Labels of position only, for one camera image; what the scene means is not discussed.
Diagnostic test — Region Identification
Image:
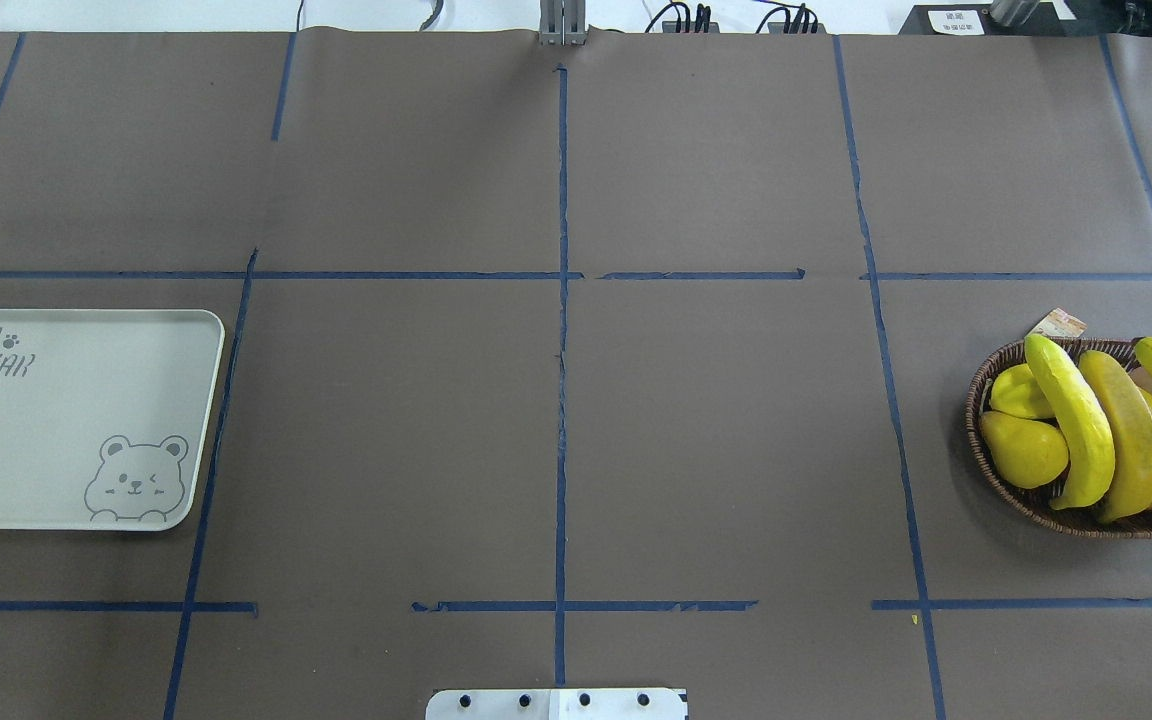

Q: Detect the brown wicker basket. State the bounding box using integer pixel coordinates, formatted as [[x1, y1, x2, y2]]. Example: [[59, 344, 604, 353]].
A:
[[963, 341, 1152, 541]]

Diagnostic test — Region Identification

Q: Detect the yellow pear upper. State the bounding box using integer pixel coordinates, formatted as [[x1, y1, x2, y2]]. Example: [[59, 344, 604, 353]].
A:
[[988, 363, 1056, 420]]

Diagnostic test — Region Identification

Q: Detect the yellow pear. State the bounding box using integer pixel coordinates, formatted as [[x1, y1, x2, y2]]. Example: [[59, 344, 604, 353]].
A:
[[988, 363, 1056, 420], [979, 411, 1070, 488]]

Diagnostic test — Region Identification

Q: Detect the yellow pear lower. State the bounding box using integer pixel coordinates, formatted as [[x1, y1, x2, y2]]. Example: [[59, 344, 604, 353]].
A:
[[979, 411, 1070, 488]]

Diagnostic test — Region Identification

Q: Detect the small paper tag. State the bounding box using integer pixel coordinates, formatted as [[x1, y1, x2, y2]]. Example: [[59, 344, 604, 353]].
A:
[[1026, 306, 1087, 340]]

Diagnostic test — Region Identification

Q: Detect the black labelled box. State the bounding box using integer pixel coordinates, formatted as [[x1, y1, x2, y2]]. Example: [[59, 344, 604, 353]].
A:
[[897, 1, 1074, 37]]

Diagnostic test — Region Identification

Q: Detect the bright yellow banana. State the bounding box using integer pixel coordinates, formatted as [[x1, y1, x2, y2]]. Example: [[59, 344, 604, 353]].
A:
[[1023, 334, 1116, 510]]

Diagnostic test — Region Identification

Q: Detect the white bear print tray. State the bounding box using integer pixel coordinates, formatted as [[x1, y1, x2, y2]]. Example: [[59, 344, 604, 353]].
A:
[[0, 309, 227, 532]]

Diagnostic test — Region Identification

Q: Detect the dull yellow banana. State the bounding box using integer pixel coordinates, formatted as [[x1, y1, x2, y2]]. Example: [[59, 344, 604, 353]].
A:
[[1078, 350, 1152, 524]]

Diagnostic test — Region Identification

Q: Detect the aluminium profile post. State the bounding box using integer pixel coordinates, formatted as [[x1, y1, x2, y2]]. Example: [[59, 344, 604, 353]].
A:
[[538, 0, 588, 47]]

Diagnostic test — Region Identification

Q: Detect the white metal base plate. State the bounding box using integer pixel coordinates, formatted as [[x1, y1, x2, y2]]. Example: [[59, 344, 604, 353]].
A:
[[425, 687, 690, 719]]

